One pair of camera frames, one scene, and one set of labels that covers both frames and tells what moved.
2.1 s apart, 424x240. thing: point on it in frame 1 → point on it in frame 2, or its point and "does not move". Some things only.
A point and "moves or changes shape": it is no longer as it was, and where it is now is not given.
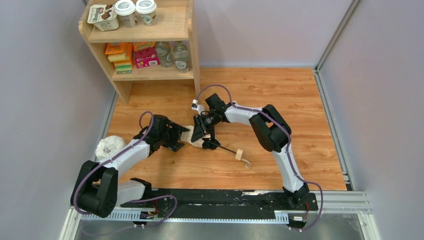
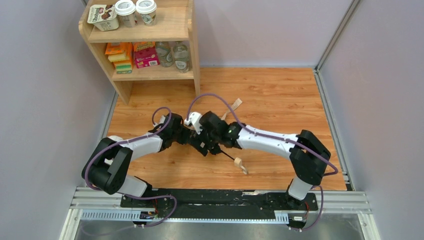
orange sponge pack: x=122 y=54 does not move
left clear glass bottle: x=166 y=52 does not move
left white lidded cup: x=126 y=9 does not move
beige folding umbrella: x=186 y=138 moves or changes shape
